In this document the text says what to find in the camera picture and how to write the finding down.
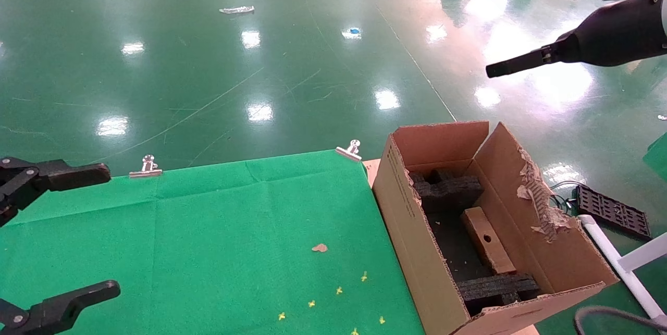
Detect white pipe frame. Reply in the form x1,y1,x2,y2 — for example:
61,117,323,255
577,214,667,325

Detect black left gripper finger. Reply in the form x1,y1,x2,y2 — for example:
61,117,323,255
0,157,111,226
0,280,120,335

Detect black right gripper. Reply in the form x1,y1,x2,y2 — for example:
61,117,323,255
486,0,667,79

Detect thin black floor wires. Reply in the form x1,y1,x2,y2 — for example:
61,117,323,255
550,180,580,216

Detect black plastic grid tray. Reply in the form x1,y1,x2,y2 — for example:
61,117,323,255
573,184,652,240

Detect dark hanging cable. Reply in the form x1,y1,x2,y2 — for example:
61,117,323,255
573,305,667,335

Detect green cloth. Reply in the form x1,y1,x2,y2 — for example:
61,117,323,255
644,132,667,179
0,149,425,335

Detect silver binder clip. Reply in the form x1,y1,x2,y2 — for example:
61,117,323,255
129,154,163,179
336,140,363,163

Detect small brown cardboard box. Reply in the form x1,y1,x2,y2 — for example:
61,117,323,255
461,207,517,275

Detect black foam base sheet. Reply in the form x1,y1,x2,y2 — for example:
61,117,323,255
425,210,501,283

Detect large open cardboard carton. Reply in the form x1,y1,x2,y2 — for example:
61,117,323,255
372,120,620,335

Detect black foam block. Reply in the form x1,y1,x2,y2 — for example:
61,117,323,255
408,168,484,214
456,271,541,317

